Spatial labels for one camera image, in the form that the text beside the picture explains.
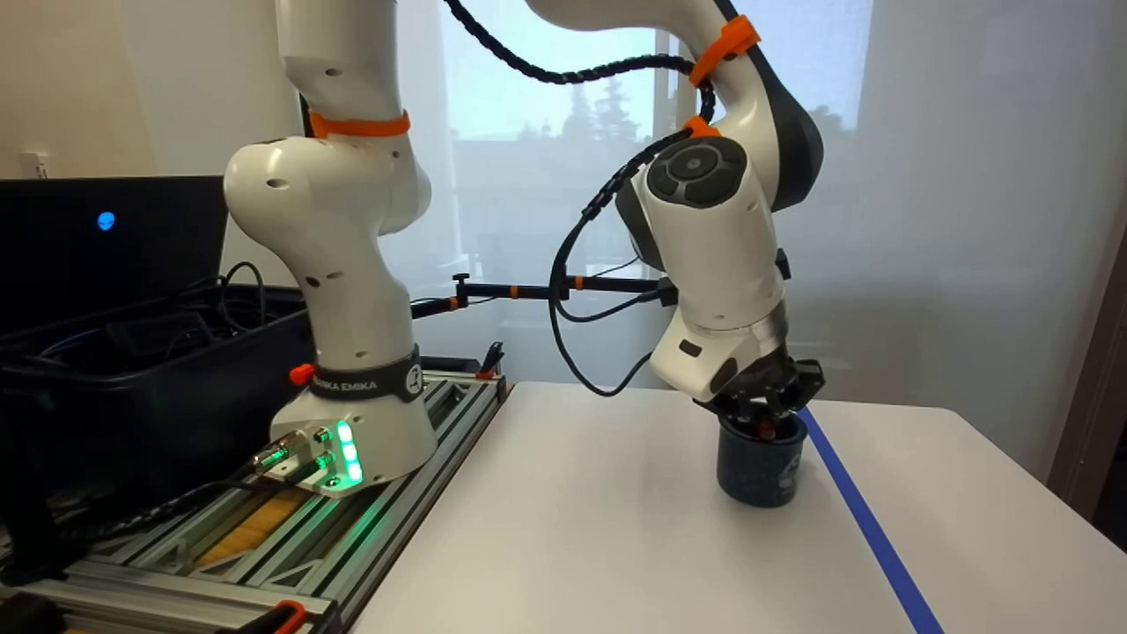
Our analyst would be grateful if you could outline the black camera boom rod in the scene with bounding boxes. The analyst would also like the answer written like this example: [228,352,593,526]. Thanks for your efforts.
[413,273,674,320]

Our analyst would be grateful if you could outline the aluminium rail mounting base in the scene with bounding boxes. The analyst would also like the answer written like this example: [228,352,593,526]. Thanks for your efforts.
[4,370,505,634]

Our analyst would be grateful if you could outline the blue tape strip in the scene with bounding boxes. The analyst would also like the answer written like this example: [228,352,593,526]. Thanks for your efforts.
[800,409,942,634]

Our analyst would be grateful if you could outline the black storage bin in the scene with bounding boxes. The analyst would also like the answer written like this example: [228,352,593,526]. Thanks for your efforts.
[0,284,313,520]

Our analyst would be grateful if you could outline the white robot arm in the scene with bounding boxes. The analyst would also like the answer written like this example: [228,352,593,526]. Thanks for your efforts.
[221,0,819,496]

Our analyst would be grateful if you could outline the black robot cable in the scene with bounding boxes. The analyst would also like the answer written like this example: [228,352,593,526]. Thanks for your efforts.
[443,0,754,402]

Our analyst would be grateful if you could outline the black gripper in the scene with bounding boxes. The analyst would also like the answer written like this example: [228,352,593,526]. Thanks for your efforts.
[707,354,822,425]

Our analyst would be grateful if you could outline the dark blue cup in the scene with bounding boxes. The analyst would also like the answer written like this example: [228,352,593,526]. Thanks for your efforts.
[714,414,807,507]

